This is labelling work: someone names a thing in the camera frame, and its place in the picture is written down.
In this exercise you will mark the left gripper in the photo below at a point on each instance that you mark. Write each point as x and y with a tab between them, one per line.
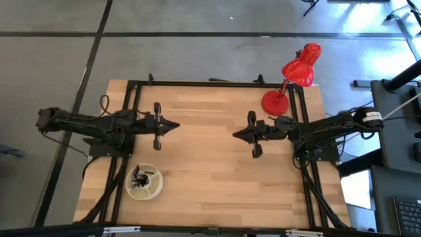
148	124

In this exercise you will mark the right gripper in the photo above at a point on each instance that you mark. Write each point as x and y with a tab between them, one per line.
269	130

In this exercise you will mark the black makeup brush silver ferrule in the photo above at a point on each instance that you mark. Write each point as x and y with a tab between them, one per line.
141	183
133	184

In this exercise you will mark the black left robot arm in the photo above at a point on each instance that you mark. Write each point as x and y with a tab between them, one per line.
82	123

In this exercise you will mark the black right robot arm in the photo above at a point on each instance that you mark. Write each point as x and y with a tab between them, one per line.
329	126

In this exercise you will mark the white round organizer container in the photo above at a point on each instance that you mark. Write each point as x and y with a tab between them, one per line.
154	191

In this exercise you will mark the red desk lamp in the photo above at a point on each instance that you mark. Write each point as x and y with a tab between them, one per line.
299	70

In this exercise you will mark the grey foot bar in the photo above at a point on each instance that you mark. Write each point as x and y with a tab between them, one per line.
361	83

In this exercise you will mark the black chair base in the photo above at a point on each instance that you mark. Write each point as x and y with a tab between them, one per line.
310	5

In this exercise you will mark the grey desk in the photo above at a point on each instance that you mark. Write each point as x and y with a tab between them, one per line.
394	141
381	204

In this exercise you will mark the black horizontal beam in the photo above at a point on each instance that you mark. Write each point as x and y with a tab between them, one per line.
49	230

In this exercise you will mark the black pole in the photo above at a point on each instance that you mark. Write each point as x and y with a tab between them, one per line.
404	76

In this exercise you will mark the black computer keyboard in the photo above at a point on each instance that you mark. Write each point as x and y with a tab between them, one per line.
409	215

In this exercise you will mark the black frame hook clamp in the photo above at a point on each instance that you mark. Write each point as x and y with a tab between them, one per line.
150	79
260	79

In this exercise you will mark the black aluminium table frame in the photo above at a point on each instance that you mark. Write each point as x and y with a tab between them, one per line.
213	84

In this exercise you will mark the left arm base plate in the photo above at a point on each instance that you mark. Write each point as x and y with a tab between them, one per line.
98	152

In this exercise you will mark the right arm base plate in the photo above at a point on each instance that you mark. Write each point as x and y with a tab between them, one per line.
325	156

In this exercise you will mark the black table-level camera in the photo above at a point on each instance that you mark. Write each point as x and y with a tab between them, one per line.
213	231

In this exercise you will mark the silver aluminium extrusion bracket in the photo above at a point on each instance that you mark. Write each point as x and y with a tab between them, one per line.
304	233
121	229

